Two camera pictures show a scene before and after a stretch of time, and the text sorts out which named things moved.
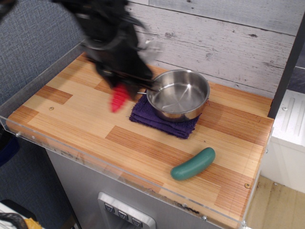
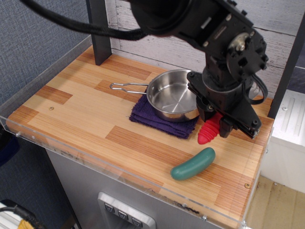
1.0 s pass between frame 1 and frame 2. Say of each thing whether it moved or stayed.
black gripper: moved
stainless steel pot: stayed
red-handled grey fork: moved
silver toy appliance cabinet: stayed
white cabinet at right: stayed
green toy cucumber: stayed
